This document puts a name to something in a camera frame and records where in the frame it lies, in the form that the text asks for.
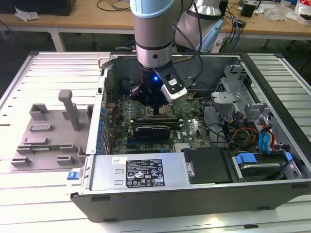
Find blue cable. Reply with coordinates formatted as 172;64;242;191
227;11;241;53

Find small black cube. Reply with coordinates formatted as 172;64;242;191
240;2;256;17

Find hard disk in blue carrier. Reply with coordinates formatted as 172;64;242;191
232;151;296;183

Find green RAM stick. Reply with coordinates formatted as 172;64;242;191
17;144;73;151

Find green motherboard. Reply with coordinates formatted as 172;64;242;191
104;89;212;155

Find blue wire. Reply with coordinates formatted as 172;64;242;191
263;123;276;154
259;133;268;153

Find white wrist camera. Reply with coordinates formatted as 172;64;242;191
152;67;188;100

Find red white package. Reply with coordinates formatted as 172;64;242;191
294;0;311;25

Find silver chipset heat sink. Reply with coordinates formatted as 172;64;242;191
174;142;190;153

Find silver power supply unit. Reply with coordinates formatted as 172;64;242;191
90;152;195;191

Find coloured power wire bundle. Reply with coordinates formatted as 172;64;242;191
228;127;260;149

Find clear plastic bags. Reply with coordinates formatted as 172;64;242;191
264;3;296;21

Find crumpled white plastic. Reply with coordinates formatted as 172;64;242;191
14;6;40;22

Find large black box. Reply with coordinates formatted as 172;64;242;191
0;0;76;17

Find black plastic cover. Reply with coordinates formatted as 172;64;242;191
181;147;233;184

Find black computer tower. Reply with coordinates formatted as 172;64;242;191
220;0;229;18

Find black graphics card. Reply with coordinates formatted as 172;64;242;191
128;124;171;141

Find black PC case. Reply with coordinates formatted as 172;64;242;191
70;52;311;223

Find CPU socket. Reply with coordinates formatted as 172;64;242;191
145;103;175;120

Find grey parts rack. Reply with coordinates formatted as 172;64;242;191
9;89;95;172

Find silver metal drive cage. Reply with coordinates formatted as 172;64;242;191
210;63;275;127

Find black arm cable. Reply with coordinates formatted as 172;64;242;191
172;0;204;85

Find black round speaker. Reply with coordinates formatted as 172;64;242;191
120;78;133;94

